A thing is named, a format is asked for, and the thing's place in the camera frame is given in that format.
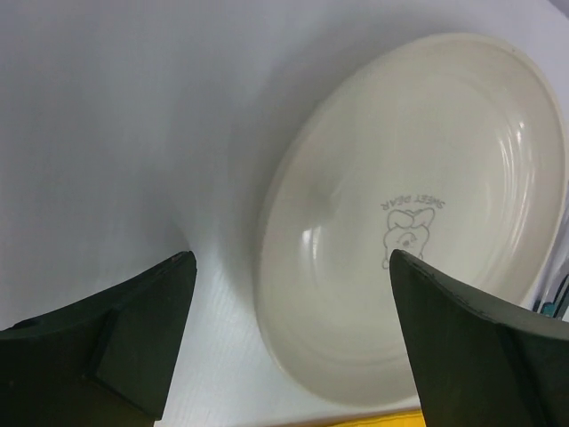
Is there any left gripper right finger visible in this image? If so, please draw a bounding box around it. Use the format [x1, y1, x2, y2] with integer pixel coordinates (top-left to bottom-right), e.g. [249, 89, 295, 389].
[389, 250, 568, 426]

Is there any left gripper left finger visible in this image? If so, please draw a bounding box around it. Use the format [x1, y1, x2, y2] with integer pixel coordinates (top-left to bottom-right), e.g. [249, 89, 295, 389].
[1, 251, 196, 426]

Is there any yellow cartoon cloth placemat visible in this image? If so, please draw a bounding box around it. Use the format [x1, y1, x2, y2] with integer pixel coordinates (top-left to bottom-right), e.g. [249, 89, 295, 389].
[284, 407, 426, 427]

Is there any cream round plate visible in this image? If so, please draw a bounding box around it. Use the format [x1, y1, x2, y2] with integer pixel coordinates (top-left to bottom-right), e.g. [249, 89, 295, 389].
[254, 33, 568, 407]

